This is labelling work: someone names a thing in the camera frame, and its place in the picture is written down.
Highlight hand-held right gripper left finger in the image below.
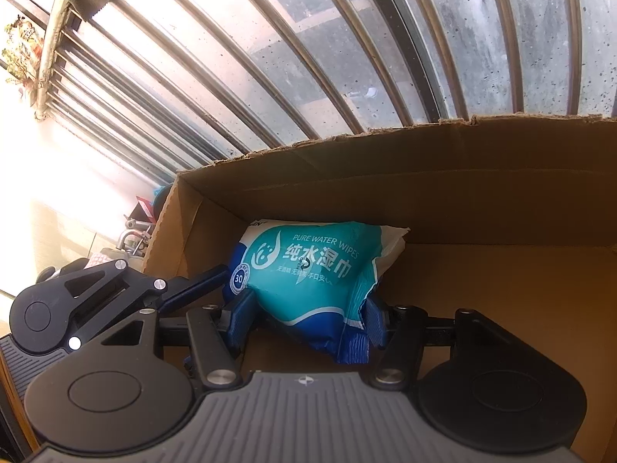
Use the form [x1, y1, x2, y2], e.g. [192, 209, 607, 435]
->
[79, 291, 258, 389]

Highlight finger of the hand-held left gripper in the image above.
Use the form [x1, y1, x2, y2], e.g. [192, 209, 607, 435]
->
[47, 259, 229, 350]

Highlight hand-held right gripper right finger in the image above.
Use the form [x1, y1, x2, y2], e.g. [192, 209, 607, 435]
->
[363, 297, 489, 389]

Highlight teal wet wipes pack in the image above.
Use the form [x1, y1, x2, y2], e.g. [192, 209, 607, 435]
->
[223, 219, 411, 365]

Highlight brown cardboard box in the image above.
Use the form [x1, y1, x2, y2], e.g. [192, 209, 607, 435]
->
[142, 115, 617, 463]

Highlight metal valve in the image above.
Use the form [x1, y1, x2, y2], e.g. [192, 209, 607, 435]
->
[116, 224, 154, 258]

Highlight red packet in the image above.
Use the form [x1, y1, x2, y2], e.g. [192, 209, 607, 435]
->
[130, 195, 156, 225]

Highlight dried plant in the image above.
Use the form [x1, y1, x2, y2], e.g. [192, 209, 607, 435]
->
[0, 14, 42, 108]

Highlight metal window grille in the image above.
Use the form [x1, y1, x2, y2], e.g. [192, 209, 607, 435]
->
[0, 0, 617, 180]

